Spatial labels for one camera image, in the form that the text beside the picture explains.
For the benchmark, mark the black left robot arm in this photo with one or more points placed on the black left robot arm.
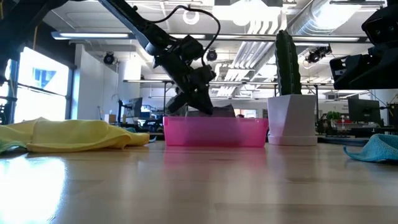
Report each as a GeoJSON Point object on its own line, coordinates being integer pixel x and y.
{"type": "Point", "coordinates": [130, 18]}

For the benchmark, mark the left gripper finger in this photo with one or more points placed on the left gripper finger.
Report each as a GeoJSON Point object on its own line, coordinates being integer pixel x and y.
{"type": "Point", "coordinates": [202, 101]}
{"type": "Point", "coordinates": [176, 104]}

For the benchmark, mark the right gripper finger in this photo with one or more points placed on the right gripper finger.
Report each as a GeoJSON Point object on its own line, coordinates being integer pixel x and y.
{"type": "Point", "coordinates": [349, 73]}

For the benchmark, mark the person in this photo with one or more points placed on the person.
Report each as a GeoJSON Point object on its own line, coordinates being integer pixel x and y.
{"type": "Point", "coordinates": [240, 116]}

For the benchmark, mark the pink translucent plastic bin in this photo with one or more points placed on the pink translucent plastic bin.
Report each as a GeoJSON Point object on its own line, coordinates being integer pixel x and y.
{"type": "Point", "coordinates": [214, 132]}

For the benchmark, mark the light blue microfiber towel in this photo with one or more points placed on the light blue microfiber towel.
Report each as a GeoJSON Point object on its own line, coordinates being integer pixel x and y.
{"type": "Point", "coordinates": [377, 149]}

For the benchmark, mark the green cactus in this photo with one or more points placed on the green cactus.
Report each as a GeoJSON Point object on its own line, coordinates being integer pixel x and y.
{"type": "Point", "coordinates": [287, 65]}

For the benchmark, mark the yellow microfiber towel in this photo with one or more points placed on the yellow microfiber towel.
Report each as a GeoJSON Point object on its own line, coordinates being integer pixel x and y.
{"type": "Point", "coordinates": [71, 133]}

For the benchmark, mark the monitor on black arm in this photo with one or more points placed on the monitor on black arm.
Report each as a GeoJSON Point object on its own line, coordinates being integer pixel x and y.
{"type": "Point", "coordinates": [136, 107]}

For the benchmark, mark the black computer monitor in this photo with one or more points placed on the black computer monitor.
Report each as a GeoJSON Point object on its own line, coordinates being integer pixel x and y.
{"type": "Point", "coordinates": [363, 110]}

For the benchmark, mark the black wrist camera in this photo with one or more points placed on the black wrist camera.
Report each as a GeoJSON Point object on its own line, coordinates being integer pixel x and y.
{"type": "Point", "coordinates": [191, 48]}
{"type": "Point", "coordinates": [382, 26]}

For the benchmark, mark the small leafy potted plant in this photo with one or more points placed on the small leafy potted plant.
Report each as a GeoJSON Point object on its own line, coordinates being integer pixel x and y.
{"type": "Point", "coordinates": [333, 115]}

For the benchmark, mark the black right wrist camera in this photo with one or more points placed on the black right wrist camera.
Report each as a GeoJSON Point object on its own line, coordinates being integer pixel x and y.
{"type": "Point", "coordinates": [382, 26]}

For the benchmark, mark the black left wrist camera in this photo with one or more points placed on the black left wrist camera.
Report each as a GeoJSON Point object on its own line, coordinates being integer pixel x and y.
{"type": "Point", "coordinates": [191, 48]}

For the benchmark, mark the grey microfiber towel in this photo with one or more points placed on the grey microfiber towel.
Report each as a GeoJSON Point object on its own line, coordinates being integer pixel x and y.
{"type": "Point", "coordinates": [222, 111]}

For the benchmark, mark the black equipment stand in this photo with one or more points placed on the black equipment stand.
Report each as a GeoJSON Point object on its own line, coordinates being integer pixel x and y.
{"type": "Point", "coordinates": [5, 112]}

